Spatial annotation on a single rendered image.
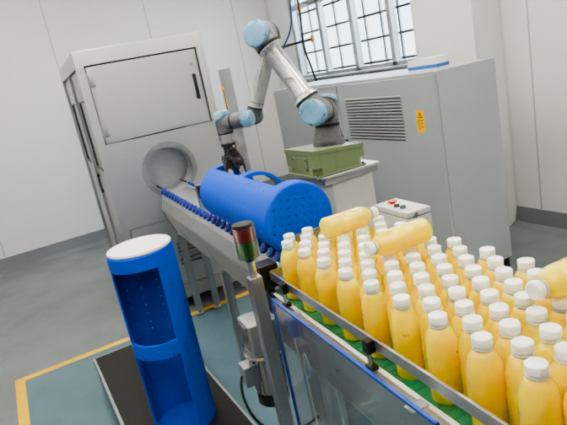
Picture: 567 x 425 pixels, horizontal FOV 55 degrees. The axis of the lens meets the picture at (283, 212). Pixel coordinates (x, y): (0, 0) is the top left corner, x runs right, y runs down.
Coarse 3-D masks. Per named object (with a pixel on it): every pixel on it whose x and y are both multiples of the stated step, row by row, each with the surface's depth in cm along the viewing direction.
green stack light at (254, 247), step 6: (240, 246) 150; (246, 246) 150; (252, 246) 151; (258, 246) 153; (240, 252) 151; (246, 252) 150; (252, 252) 151; (258, 252) 152; (240, 258) 152; (246, 258) 151; (252, 258) 151
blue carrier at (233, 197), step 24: (216, 168) 274; (216, 192) 254; (240, 192) 227; (264, 192) 209; (288, 192) 202; (312, 192) 207; (216, 216) 273; (240, 216) 225; (264, 216) 201; (288, 216) 204; (312, 216) 208; (264, 240) 212
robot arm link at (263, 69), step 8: (256, 64) 257; (264, 64) 254; (256, 72) 257; (264, 72) 256; (256, 80) 258; (264, 80) 257; (256, 88) 259; (264, 88) 259; (256, 96) 260; (264, 96) 262; (248, 104) 264; (256, 104) 261; (256, 112) 263; (256, 120) 263
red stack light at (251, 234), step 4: (248, 228) 150; (252, 228) 150; (232, 232) 151; (236, 232) 149; (240, 232) 149; (244, 232) 149; (248, 232) 149; (252, 232) 150; (236, 236) 150; (240, 236) 149; (244, 236) 149; (248, 236) 149; (252, 236) 150; (236, 240) 150; (240, 240) 150; (244, 240) 149; (248, 240) 150; (252, 240) 150; (240, 244) 150
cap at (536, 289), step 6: (528, 282) 109; (534, 282) 108; (540, 282) 107; (528, 288) 109; (534, 288) 108; (540, 288) 107; (546, 288) 107; (528, 294) 110; (534, 294) 108; (540, 294) 107; (546, 294) 108
